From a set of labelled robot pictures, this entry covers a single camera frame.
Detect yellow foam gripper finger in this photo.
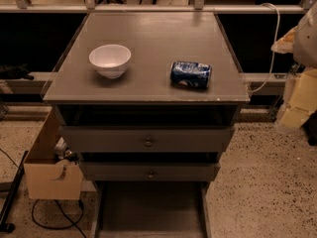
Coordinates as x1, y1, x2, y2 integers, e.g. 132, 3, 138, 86
274, 68, 317, 130
271, 27, 296, 54

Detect blue pepsi can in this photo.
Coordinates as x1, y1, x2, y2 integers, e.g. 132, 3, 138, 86
170, 61, 212, 89

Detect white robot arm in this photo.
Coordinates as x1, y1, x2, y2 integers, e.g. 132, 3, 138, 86
271, 3, 317, 133

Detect grey upper drawer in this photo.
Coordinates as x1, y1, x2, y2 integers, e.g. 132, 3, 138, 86
59, 126, 235, 153

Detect grey drawer cabinet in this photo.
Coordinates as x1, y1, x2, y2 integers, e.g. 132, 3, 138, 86
43, 11, 251, 183

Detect open grey bottom drawer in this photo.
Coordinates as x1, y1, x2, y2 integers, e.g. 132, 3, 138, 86
89, 181, 212, 238

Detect grey middle drawer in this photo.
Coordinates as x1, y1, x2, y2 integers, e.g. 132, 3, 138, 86
79, 162, 220, 181

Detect white ceramic bowl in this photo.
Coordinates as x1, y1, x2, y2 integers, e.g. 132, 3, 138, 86
88, 45, 132, 79

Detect items inside cardboard box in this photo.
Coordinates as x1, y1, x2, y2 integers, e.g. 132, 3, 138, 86
53, 137, 78, 163

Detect cardboard box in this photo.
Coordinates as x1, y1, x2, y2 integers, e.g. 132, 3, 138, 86
24, 111, 82, 200

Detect black stand base bar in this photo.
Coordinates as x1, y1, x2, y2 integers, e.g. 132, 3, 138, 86
0, 152, 28, 233

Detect white hanging cable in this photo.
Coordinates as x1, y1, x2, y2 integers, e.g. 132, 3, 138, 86
247, 2, 281, 95

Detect black floor cable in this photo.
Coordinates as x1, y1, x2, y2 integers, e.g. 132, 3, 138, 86
0, 148, 87, 238

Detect black object on rail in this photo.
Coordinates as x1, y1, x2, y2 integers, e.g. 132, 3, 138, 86
0, 63, 34, 80

